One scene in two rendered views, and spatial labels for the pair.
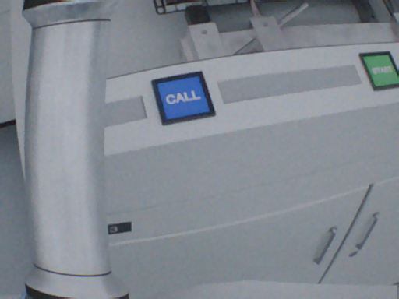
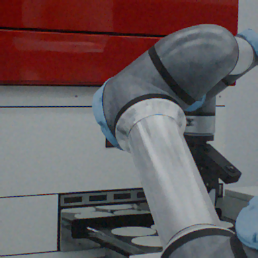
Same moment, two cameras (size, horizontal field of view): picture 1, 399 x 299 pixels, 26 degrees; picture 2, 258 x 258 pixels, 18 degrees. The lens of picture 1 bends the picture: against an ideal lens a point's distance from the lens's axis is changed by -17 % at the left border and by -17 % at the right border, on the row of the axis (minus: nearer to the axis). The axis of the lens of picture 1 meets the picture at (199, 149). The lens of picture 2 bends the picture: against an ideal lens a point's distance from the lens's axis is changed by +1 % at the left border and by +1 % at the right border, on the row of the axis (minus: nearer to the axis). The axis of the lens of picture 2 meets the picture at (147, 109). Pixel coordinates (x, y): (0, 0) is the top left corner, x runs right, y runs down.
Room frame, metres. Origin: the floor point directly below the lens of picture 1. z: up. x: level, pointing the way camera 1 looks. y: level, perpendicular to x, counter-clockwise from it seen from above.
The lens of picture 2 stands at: (-0.74, 0.32, 1.27)
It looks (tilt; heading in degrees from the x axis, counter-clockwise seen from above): 3 degrees down; 353
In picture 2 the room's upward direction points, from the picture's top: 1 degrees clockwise
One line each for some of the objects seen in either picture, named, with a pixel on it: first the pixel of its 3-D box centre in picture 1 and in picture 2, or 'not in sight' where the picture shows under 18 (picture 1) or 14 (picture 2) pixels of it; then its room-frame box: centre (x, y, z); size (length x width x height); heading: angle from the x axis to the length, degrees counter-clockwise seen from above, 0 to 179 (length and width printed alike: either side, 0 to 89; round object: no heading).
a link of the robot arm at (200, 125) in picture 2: not in sight; (197, 125); (1.04, -0.03, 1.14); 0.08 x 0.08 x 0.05
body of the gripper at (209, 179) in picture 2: not in sight; (195, 160); (1.05, -0.03, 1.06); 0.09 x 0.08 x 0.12; 38
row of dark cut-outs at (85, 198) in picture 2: not in sight; (144, 194); (1.17, 0.07, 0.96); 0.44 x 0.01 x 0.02; 112
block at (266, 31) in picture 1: (271, 45); not in sight; (0.70, -0.07, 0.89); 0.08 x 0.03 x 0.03; 22
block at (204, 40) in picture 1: (209, 52); not in sight; (0.67, 0.01, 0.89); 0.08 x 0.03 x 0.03; 22
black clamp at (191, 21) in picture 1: (196, 18); not in sight; (0.73, 0.03, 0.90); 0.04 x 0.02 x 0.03; 22
